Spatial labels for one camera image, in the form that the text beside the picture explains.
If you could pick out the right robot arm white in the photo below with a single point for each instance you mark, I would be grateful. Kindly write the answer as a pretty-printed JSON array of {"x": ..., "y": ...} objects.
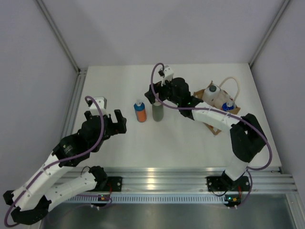
[{"x": 245, "y": 132}]

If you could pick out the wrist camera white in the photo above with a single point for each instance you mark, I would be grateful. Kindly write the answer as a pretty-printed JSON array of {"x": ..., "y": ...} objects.
[
  {"x": 167, "y": 74},
  {"x": 101, "y": 103}
]

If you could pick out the left aluminium frame post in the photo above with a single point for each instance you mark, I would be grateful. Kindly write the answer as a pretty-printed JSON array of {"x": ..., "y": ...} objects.
[{"x": 57, "y": 33}]

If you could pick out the blue orange spray bottle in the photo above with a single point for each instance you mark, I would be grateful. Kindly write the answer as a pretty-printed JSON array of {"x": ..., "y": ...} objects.
[{"x": 140, "y": 111}]

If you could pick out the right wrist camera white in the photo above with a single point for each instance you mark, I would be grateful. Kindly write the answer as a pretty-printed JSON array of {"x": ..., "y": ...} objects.
[{"x": 167, "y": 74}]

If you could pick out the white bottle dark cap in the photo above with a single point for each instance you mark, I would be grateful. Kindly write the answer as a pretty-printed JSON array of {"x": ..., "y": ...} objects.
[{"x": 211, "y": 93}]

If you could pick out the green bottle beige cap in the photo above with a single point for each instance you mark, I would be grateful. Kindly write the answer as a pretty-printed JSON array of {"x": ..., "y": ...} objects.
[{"x": 157, "y": 111}]

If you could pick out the slotted grey cable duct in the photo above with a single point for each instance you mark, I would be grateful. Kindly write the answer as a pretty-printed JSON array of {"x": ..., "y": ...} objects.
[{"x": 153, "y": 199}]

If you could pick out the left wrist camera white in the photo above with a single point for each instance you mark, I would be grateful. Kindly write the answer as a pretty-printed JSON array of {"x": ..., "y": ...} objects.
[{"x": 101, "y": 103}]

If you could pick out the right aluminium frame post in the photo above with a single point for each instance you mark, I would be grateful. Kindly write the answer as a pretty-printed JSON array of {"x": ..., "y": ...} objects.
[{"x": 269, "y": 31}]

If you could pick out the watermelon print canvas bag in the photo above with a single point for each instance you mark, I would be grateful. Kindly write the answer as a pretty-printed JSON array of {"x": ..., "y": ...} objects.
[{"x": 226, "y": 100}]

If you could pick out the aluminium frame post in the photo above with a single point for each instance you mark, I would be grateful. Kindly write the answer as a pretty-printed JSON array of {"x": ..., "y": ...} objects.
[
  {"x": 269, "y": 31},
  {"x": 57, "y": 33}
]

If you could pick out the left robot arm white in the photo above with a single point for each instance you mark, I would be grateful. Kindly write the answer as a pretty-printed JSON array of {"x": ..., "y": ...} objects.
[{"x": 40, "y": 195}]

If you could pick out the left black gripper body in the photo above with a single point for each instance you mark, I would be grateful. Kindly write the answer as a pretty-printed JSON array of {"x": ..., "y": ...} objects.
[{"x": 112, "y": 128}]

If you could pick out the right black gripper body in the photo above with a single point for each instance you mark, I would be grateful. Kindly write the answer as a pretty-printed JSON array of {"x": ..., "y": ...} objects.
[{"x": 166, "y": 93}]

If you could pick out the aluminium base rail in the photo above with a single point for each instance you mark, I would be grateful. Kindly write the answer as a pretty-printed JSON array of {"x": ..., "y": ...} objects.
[{"x": 193, "y": 180}]

